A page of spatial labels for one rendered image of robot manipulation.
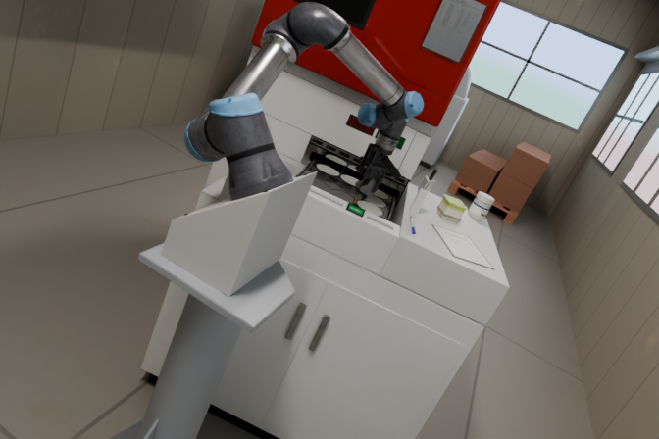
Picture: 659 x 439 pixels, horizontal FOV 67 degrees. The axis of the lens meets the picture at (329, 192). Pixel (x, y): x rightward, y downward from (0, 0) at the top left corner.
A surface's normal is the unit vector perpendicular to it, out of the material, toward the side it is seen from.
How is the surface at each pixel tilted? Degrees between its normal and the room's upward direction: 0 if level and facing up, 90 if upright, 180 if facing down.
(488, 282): 90
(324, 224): 90
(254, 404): 90
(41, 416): 0
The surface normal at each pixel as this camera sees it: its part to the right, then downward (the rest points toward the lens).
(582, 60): -0.36, 0.18
